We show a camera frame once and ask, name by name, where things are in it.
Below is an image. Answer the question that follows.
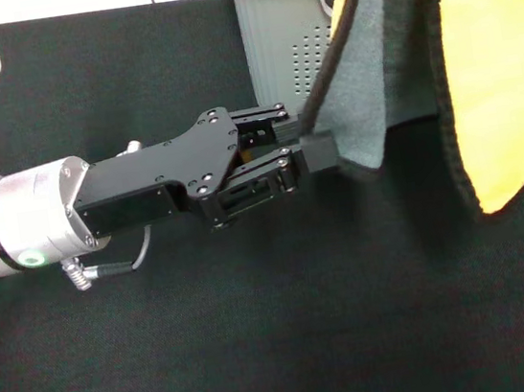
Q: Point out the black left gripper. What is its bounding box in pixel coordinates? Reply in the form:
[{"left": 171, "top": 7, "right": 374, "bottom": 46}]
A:
[{"left": 61, "top": 92, "right": 344, "bottom": 251}]

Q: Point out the grey yellow towel black trim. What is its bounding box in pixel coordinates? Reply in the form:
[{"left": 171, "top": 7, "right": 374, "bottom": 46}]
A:
[{"left": 282, "top": 0, "right": 524, "bottom": 244}]

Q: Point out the grey perforated plastic storage box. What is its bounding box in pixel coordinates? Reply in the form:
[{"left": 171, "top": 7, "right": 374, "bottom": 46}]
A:
[{"left": 220, "top": 0, "right": 524, "bottom": 135}]

